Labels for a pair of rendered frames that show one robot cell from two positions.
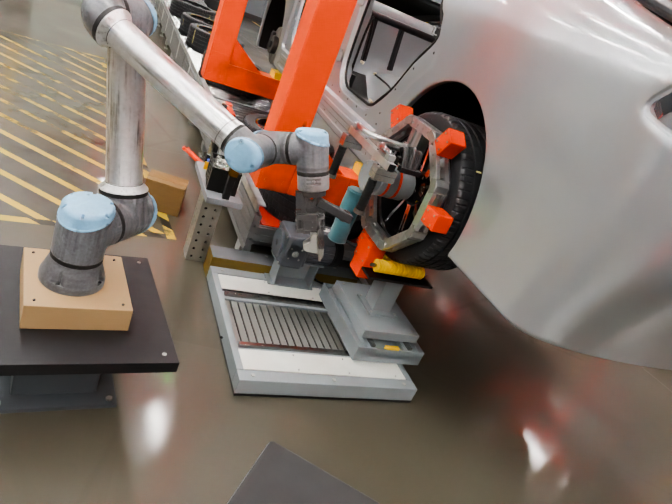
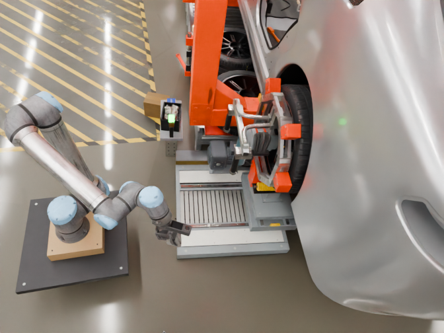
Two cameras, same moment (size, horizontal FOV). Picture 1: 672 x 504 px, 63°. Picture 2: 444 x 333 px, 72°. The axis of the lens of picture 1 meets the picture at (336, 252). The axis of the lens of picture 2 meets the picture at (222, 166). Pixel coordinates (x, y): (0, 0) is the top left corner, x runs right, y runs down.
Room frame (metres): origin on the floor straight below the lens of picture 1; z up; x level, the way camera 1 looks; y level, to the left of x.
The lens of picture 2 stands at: (0.91, -0.23, 2.19)
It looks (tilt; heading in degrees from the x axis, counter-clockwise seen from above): 52 degrees down; 15
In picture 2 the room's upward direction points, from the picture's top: 12 degrees clockwise
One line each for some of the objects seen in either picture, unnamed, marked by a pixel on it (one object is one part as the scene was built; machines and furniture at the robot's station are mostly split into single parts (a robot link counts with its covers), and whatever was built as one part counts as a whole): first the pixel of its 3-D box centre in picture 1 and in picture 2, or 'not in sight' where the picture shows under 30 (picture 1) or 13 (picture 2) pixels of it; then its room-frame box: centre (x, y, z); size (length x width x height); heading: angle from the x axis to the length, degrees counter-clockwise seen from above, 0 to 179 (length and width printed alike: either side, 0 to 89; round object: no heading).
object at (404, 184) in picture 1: (386, 180); (258, 139); (2.23, -0.08, 0.85); 0.21 x 0.14 x 0.14; 120
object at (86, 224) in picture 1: (85, 226); (66, 213); (1.41, 0.72, 0.57); 0.17 x 0.15 x 0.18; 169
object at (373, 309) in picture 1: (384, 290); (273, 186); (2.35, -0.29, 0.32); 0.40 x 0.30 x 0.28; 30
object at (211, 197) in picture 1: (217, 183); (171, 119); (2.47, 0.66, 0.44); 0.43 x 0.17 x 0.03; 30
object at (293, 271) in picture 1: (311, 259); (232, 160); (2.49, 0.10, 0.26); 0.42 x 0.18 x 0.35; 120
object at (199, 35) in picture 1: (215, 43); not in sight; (6.68, 2.32, 0.39); 0.66 x 0.66 x 0.24
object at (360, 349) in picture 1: (369, 322); (267, 199); (2.35, -0.29, 0.13); 0.50 x 0.36 x 0.10; 30
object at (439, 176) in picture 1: (400, 184); (269, 139); (2.27, -0.14, 0.85); 0.54 x 0.07 x 0.54; 30
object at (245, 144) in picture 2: (404, 146); (259, 130); (2.12, -0.08, 1.03); 0.19 x 0.18 x 0.11; 120
